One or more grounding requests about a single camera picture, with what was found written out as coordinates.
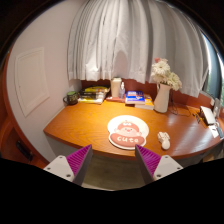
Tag white wall panel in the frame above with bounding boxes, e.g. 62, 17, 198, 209
15, 48, 49, 117

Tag stack of books left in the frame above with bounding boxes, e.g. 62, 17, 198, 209
78, 86, 110, 104

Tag white flower vase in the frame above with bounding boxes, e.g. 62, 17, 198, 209
154, 84, 171, 113

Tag pink cartoon mouse pad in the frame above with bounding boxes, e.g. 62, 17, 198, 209
107, 115, 149, 150

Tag white sheer curtain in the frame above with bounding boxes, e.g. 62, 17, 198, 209
68, 0, 208, 97

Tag white and pink flowers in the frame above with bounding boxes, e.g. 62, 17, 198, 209
151, 58, 182, 91

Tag black cable on desk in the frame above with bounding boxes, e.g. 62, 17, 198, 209
168, 89, 202, 118

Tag clear sanitizer bottle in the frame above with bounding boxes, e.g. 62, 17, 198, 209
119, 82, 125, 99

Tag white tissue container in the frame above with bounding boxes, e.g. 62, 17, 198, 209
111, 78, 122, 97

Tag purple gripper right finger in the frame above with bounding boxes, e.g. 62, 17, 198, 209
135, 145, 182, 184

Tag dark green mug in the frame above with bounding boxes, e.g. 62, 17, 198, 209
63, 91, 78, 105

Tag blue book stack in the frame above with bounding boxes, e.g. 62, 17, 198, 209
125, 91, 145, 105

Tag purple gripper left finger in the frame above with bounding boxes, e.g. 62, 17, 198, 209
44, 145, 93, 186

